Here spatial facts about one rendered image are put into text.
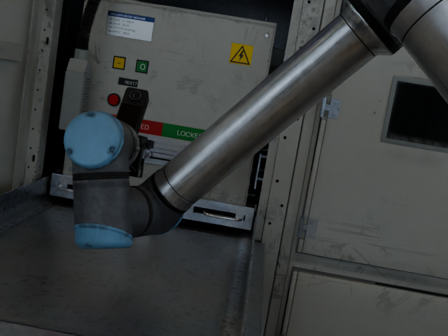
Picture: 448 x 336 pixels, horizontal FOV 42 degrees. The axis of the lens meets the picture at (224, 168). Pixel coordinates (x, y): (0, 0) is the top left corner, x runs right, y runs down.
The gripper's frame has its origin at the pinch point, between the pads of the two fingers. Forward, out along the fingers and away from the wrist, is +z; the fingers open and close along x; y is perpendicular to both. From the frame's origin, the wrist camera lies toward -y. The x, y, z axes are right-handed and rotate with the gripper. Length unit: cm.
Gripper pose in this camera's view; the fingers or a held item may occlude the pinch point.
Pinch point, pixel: (139, 143)
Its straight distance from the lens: 128.0
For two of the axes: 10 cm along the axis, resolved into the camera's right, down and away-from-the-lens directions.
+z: 0.5, 0.4, 10.0
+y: -1.7, 9.8, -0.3
